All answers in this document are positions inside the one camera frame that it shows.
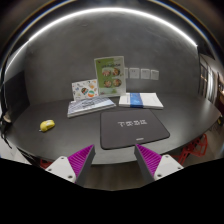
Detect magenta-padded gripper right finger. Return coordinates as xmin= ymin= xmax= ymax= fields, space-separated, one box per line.
xmin=134 ymin=143 xmax=185 ymax=185

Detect yellow rabbit-shaped computer mouse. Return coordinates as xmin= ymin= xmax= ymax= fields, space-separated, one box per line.
xmin=39 ymin=119 xmax=56 ymax=133

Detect white wall switch plates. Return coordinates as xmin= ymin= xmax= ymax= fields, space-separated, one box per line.
xmin=123 ymin=67 xmax=160 ymax=81

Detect dark grey mouse pad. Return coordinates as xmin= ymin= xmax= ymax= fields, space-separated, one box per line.
xmin=99 ymin=108 xmax=171 ymax=151

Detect black flat wall panel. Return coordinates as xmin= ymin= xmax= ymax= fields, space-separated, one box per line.
xmin=3 ymin=69 xmax=31 ymax=114

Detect white card with colourful stickers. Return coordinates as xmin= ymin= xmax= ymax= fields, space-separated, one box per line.
xmin=71 ymin=78 xmax=100 ymax=102

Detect red metal chair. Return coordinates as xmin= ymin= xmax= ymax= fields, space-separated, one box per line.
xmin=173 ymin=133 xmax=209 ymax=166

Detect grey and white magazine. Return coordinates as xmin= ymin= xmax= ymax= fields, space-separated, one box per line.
xmin=66 ymin=95 xmax=117 ymax=119

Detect white ceiling light strip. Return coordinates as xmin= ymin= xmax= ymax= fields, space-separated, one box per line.
xmin=4 ymin=6 xmax=198 ymax=73

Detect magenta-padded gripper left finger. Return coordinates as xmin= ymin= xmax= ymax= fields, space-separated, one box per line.
xmin=45 ymin=144 xmax=96 ymax=187

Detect white book with blue band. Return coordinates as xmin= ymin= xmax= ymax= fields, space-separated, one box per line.
xmin=118 ymin=92 xmax=165 ymax=110

